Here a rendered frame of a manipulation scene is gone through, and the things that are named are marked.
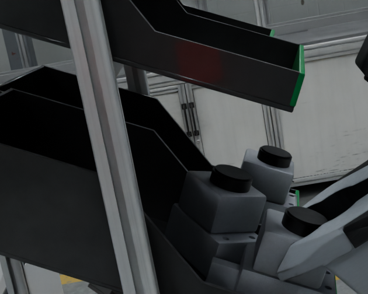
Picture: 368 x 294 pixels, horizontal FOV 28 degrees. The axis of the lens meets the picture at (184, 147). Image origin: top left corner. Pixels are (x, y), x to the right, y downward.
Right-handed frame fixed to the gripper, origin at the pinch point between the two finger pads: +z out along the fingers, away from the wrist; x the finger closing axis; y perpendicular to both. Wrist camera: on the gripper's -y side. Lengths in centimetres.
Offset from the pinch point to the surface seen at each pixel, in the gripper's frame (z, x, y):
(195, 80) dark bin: -1.9, -4.2, -12.6
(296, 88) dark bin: -6.4, -4.2, -8.9
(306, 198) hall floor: 65, 376, 106
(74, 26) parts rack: 1.3, -7.3, -18.9
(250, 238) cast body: 3.0, 3.3, -0.4
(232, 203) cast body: 2.3, 2.0, -3.7
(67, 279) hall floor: 179, 292, 54
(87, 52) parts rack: 1.8, -6.7, -17.4
